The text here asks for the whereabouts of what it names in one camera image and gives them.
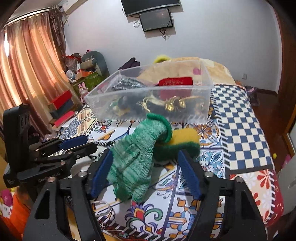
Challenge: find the red fabric item in bin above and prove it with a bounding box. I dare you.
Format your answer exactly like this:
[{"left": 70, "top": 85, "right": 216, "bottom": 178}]
[{"left": 158, "top": 77, "right": 193, "bottom": 100}]

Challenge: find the green gift box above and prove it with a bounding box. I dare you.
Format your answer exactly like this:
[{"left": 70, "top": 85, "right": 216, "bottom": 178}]
[{"left": 71, "top": 72, "right": 106, "bottom": 94}]

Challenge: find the grey dinosaur plush toy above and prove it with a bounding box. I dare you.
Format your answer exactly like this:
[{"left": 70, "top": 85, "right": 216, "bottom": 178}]
[{"left": 80, "top": 51, "right": 109, "bottom": 77}]

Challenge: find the pink orange curtain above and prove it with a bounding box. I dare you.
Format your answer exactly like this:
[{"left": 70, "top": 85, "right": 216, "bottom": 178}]
[{"left": 1, "top": 7, "right": 81, "bottom": 136}]

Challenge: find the yellow green sponge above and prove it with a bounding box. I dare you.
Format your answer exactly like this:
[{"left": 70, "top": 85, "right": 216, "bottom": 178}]
[{"left": 154, "top": 128, "right": 201, "bottom": 162}]

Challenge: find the wall mounted small monitor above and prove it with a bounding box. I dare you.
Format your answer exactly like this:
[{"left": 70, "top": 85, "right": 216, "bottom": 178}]
[{"left": 139, "top": 8, "right": 174, "bottom": 32}]

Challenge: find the red box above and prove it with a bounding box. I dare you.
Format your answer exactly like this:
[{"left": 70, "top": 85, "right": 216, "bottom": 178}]
[{"left": 48, "top": 89, "right": 72, "bottom": 111}]

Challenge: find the green knit glove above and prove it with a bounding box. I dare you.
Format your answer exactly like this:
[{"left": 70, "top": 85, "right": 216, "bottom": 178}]
[{"left": 107, "top": 113, "right": 172, "bottom": 202}]

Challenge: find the dark purple garment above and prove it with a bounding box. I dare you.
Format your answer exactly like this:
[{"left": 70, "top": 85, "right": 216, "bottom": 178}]
[{"left": 119, "top": 57, "right": 140, "bottom": 70}]

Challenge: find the clear plastic ring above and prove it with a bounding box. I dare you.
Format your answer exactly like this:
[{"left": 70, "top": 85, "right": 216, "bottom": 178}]
[{"left": 91, "top": 200, "right": 113, "bottom": 217}]

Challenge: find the clear plastic storage bin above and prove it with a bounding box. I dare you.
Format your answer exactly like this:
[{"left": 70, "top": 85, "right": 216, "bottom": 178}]
[{"left": 84, "top": 60, "right": 214, "bottom": 123}]

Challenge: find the orange sleeve forearm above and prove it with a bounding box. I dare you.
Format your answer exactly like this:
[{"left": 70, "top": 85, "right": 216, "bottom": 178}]
[{"left": 9, "top": 193, "right": 31, "bottom": 236}]

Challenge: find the black white braided cord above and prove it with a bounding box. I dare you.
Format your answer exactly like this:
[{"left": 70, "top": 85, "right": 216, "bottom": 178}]
[{"left": 89, "top": 139, "right": 114, "bottom": 161}]

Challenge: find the pink rabbit figurine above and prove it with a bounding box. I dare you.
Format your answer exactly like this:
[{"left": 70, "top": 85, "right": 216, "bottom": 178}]
[{"left": 78, "top": 82, "right": 88, "bottom": 104}]

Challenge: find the curved black television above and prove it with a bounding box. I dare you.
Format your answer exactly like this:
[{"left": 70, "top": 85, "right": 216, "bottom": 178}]
[{"left": 121, "top": 0, "right": 180, "bottom": 16}]

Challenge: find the grey knit cloth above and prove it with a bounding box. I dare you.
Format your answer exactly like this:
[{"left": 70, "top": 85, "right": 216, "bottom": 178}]
[{"left": 111, "top": 77, "right": 146, "bottom": 91}]

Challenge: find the beige patterned blanket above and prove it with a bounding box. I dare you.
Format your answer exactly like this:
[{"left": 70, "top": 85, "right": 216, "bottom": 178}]
[{"left": 138, "top": 55, "right": 235, "bottom": 85}]

